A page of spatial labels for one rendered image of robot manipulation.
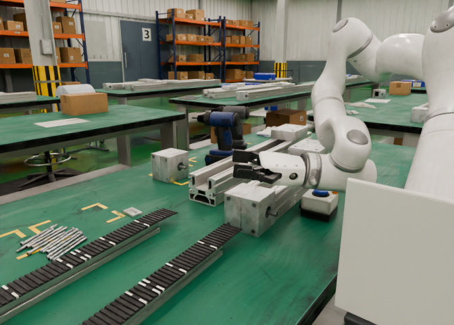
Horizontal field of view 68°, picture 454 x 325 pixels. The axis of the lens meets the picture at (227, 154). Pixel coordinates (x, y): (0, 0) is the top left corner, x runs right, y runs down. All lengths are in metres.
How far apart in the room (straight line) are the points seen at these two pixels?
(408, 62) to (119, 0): 12.90
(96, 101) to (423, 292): 2.68
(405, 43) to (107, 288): 0.85
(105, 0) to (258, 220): 12.64
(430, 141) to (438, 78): 0.14
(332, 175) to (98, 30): 12.37
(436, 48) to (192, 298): 0.64
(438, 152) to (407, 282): 0.21
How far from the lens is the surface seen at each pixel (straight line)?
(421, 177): 0.63
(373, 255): 0.60
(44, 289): 0.74
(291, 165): 0.76
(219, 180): 0.99
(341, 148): 0.76
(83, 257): 0.77
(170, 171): 1.19
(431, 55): 0.77
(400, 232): 0.57
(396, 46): 0.96
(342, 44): 1.07
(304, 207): 0.96
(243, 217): 0.85
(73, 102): 2.89
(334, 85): 1.08
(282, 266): 0.75
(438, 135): 0.67
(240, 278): 0.71
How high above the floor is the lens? 1.20
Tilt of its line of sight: 16 degrees down
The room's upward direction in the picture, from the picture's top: straight up
